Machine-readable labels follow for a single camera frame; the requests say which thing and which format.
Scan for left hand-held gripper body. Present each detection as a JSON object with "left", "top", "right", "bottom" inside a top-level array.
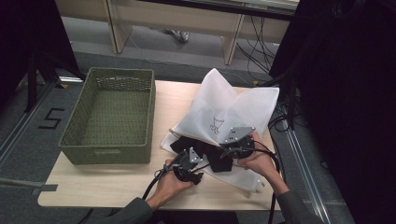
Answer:
[{"left": 173, "top": 147, "right": 204, "bottom": 185}]

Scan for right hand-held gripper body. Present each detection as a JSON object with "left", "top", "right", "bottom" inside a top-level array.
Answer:
[{"left": 220, "top": 126, "right": 256, "bottom": 159}]

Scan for black cloth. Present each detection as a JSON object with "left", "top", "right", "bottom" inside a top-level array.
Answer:
[{"left": 169, "top": 134, "right": 235, "bottom": 174}]

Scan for white mesh laundry bag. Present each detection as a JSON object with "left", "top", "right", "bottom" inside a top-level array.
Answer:
[{"left": 160, "top": 68, "right": 280, "bottom": 193}]

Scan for green woven basket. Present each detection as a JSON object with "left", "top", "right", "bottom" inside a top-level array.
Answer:
[{"left": 58, "top": 66, "right": 157, "bottom": 165}]

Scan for person's left hand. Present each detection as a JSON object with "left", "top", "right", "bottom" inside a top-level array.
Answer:
[{"left": 146, "top": 158, "right": 194, "bottom": 211}]

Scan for person's right hand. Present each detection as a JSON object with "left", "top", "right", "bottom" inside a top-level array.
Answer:
[{"left": 237, "top": 132, "right": 283, "bottom": 188}]

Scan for person's dark clothing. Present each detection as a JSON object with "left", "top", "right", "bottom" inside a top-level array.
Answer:
[{"left": 148, "top": 210, "right": 241, "bottom": 224}]

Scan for black metal stand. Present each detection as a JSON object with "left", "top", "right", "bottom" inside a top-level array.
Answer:
[
  {"left": 261, "top": 70, "right": 301, "bottom": 130},
  {"left": 23, "top": 50, "right": 88, "bottom": 114}
]

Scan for large black curtain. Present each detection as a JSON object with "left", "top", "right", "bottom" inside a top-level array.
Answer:
[{"left": 269, "top": 0, "right": 396, "bottom": 224}]

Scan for light wooden desk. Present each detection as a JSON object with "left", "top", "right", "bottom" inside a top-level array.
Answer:
[{"left": 55, "top": 0, "right": 300, "bottom": 66}]

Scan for small black curtain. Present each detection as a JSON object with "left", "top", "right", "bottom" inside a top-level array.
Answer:
[{"left": 0, "top": 0, "right": 79, "bottom": 108}]

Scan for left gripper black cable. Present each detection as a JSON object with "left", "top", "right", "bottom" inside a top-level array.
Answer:
[{"left": 141, "top": 150, "right": 188, "bottom": 201}]

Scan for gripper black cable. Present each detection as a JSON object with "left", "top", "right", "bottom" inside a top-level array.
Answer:
[
  {"left": 141, "top": 150, "right": 188, "bottom": 201},
  {"left": 220, "top": 146, "right": 282, "bottom": 224}
]

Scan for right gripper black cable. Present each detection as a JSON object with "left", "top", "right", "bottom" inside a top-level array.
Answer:
[{"left": 220, "top": 146, "right": 282, "bottom": 224}]

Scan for black floor cables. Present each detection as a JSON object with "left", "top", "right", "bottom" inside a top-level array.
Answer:
[{"left": 267, "top": 98, "right": 293, "bottom": 133}]

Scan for metal floor rail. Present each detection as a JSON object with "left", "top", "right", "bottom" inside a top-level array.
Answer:
[
  {"left": 283, "top": 127, "right": 332, "bottom": 224},
  {"left": 0, "top": 83, "right": 54, "bottom": 169}
]

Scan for black hanging cables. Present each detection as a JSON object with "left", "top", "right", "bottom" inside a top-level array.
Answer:
[{"left": 235, "top": 15, "right": 281, "bottom": 82}]

